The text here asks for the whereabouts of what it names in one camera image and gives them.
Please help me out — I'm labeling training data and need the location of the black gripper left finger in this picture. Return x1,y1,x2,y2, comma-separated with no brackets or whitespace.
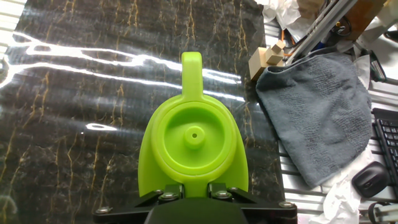
92,182,185,223

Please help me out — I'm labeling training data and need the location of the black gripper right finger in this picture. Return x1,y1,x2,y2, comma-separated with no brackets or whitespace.
208,182,298,223

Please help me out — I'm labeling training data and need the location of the green plastic watering can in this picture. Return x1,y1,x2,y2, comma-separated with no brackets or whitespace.
137,51,249,198

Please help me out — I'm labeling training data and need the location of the dark marbled table mat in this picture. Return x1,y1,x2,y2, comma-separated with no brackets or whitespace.
0,0,285,224

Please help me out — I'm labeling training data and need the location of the crumpled white tissue paper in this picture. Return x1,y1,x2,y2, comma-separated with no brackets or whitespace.
307,146,377,224

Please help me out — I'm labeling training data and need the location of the grey towel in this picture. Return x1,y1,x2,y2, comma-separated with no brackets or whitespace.
255,46,373,189

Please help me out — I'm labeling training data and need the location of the wooden block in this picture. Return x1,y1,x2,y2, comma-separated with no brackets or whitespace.
248,39,287,82

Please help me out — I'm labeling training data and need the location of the black computer mouse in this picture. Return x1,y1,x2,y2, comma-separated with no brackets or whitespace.
351,161,391,198

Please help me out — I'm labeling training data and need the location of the orange tube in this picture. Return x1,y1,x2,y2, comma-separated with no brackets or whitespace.
279,27,296,58

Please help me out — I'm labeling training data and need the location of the black keyboard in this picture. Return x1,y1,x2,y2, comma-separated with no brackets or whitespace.
371,108,398,200

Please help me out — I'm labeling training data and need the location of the aluminium frame bar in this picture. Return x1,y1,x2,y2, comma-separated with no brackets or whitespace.
284,0,360,66

